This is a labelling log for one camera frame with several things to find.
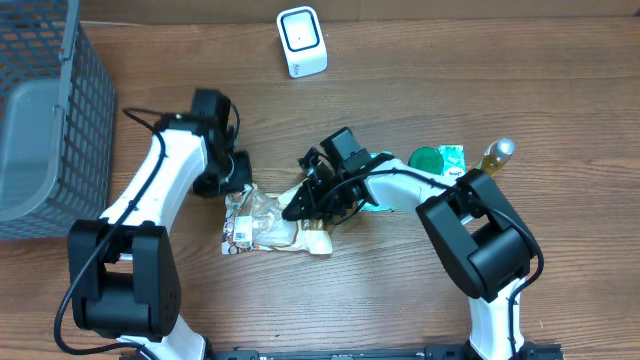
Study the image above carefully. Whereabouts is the teal wet wipes pack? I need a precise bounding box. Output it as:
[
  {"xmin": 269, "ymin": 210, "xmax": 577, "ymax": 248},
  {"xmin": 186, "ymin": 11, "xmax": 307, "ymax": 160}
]
[{"xmin": 362, "ymin": 202, "xmax": 395, "ymax": 212}]

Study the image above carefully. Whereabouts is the Pantree snack bag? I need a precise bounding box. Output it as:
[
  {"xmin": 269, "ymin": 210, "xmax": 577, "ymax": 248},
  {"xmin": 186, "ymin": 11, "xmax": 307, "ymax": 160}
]
[{"xmin": 221, "ymin": 184, "xmax": 333, "ymax": 256}]

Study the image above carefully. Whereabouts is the green lid jar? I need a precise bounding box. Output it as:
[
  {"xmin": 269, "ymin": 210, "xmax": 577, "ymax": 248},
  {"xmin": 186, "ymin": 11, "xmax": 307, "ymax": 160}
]
[{"xmin": 408, "ymin": 147, "xmax": 444, "ymax": 175}]

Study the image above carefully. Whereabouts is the small teal tissue pack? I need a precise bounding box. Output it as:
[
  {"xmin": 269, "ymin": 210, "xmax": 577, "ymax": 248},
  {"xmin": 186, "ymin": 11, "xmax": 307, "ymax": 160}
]
[{"xmin": 437, "ymin": 145, "xmax": 466, "ymax": 178}]

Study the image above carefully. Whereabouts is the yellow liquid bottle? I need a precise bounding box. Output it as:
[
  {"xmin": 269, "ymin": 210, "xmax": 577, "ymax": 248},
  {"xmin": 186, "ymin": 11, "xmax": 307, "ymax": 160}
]
[{"xmin": 474, "ymin": 138, "xmax": 516, "ymax": 176}]

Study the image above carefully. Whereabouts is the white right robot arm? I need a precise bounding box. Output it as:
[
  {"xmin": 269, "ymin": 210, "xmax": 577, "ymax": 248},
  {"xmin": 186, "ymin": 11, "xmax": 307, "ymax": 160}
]
[{"xmin": 282, "ymin": 127, "xmax": 544, "ymax": 359}]

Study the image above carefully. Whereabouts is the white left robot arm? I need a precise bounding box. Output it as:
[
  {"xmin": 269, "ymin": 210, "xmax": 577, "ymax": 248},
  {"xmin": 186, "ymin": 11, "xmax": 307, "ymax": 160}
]
[{"xmin": 53, "ymin": 88, "xmax": 252, "ymax": 359}]

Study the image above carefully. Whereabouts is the white barcode scanner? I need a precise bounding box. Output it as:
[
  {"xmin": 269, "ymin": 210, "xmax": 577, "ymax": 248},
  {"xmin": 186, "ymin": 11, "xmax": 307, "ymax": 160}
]
[{"xmin": 276, "ymin": 6, "xmax": 328, "ymax": 78}]

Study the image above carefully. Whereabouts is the grey plastic mesh basket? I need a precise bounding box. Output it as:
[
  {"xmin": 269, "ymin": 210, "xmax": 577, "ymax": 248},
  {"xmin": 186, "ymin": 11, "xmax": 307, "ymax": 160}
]
[{"xmin": 1, "ymin": 0, "xmax": 117, "ymax": 240}]

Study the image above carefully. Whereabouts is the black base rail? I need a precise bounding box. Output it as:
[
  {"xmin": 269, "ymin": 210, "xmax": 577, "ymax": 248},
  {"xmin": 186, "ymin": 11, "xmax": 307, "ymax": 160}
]
[{"xmin": 204, "ymin": 342, "xmax": 565, "ymax": 360}]

